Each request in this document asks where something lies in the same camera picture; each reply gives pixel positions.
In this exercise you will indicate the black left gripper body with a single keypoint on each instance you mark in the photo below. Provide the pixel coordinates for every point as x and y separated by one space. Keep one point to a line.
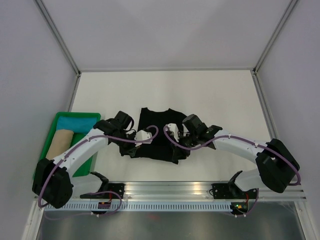
125 147

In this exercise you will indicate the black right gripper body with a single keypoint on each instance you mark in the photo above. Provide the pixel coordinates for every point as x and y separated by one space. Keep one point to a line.
189 141

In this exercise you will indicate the black t shirt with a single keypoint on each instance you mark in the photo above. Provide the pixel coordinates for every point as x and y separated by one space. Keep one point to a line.
160 148

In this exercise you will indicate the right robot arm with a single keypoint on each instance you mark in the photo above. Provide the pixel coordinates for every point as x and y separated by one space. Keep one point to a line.
276 168

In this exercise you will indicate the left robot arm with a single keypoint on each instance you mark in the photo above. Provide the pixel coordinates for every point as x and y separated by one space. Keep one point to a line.
54 182

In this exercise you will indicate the rolled blue t shirt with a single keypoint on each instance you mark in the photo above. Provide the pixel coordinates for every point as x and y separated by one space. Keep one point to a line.
79 125

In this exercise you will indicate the rolled beige t shirt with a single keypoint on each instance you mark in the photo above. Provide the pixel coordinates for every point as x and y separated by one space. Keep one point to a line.
60 143

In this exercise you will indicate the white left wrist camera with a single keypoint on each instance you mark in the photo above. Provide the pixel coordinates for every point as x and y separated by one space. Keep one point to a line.
143 137

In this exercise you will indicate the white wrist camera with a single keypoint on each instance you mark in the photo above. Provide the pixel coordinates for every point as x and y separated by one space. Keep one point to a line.
143 137
173 131

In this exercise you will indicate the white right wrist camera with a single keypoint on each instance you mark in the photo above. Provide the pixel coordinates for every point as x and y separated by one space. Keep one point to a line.
173 131

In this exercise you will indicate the aluminium mounting rail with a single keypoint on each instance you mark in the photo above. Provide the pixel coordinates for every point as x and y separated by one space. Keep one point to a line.
197 191

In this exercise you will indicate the white slotted cable duct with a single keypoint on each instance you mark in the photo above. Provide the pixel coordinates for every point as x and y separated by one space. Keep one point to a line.
142 206

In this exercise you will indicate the left aluminium frame post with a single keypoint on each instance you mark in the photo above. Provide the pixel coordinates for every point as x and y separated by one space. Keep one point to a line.
57 35

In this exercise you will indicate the aluminium frame post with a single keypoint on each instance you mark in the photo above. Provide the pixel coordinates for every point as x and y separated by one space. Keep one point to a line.
275 34
57 35

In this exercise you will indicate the right aluminium frame post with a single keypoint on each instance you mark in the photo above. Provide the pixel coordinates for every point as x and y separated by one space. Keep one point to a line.
275 34

